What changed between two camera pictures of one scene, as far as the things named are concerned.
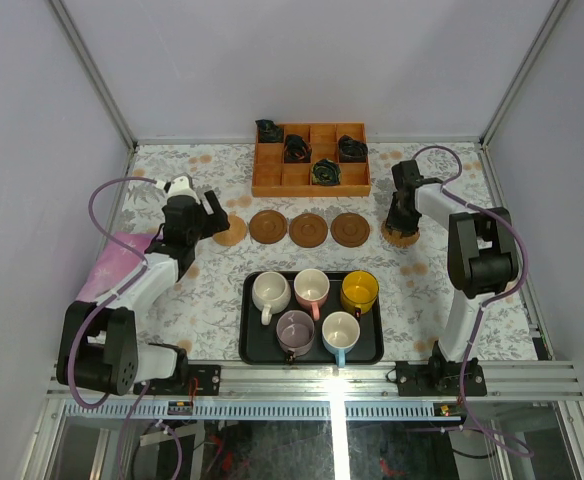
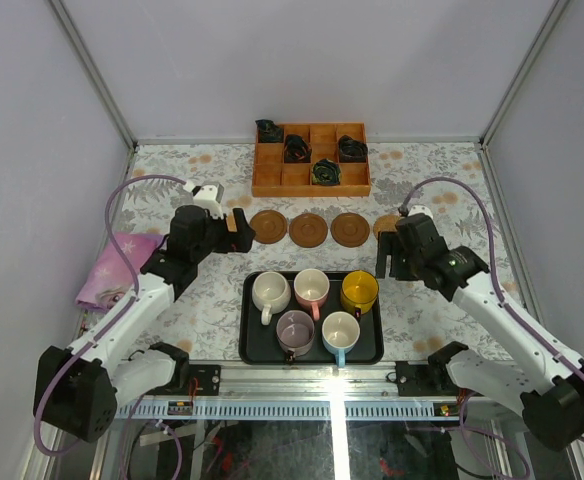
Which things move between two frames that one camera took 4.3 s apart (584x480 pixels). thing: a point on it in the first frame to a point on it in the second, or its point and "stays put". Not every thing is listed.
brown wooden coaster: (268, 226) stays put
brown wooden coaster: (350, 229) stays put
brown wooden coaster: (308, 230) stays put
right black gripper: (393, 223) to (389, 243)
